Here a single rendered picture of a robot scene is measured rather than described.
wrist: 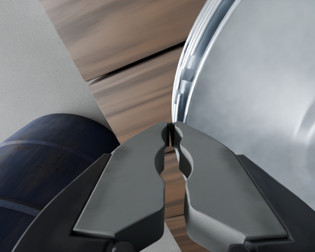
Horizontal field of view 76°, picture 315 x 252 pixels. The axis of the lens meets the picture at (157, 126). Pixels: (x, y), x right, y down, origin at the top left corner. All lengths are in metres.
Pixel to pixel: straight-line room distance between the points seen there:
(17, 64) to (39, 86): 0.07
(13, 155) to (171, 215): 0.33
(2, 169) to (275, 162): 0.41
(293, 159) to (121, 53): 0.16
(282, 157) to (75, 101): 0.53
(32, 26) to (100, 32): 0.43
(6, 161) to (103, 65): 0.33
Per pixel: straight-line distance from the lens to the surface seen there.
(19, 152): 0.49
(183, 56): 0.16
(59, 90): 0.62
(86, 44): 0.18
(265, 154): 0.17
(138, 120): 0.19
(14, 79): 0.67
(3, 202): 0.38
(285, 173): 0.19
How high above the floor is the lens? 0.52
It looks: 62 degrees down
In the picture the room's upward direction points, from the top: 177 degrees counter-clockwise
